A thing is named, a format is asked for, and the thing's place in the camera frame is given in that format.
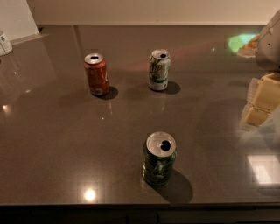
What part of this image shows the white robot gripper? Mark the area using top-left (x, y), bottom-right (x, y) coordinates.
top-left (247, 10), bottom-right (280, 112)

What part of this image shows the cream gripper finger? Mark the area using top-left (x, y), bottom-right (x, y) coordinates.
top-left (241, 103), bottom-right (270, 127)

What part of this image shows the white green 7up can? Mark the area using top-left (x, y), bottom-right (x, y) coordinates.
top-left (148, 49), bottom-right (171, 91)

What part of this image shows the green soda can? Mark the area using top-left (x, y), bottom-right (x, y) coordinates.
top-left (143, 131), bottom-right (177, 186)

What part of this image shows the red orange soda can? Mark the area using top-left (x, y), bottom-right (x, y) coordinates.
top-left (84, 53), bottom-right (109, 96)

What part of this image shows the white container at left edge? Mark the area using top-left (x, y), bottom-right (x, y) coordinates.
top-left (0, 30), bottom-right (12, 56)

